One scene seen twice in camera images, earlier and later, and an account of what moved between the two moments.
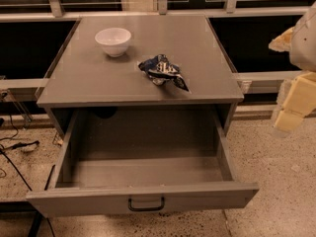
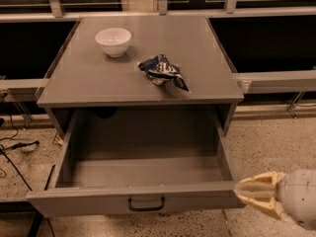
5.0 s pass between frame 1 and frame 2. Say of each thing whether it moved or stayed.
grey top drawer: stayed
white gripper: moved
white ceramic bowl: stayed
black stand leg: stayed
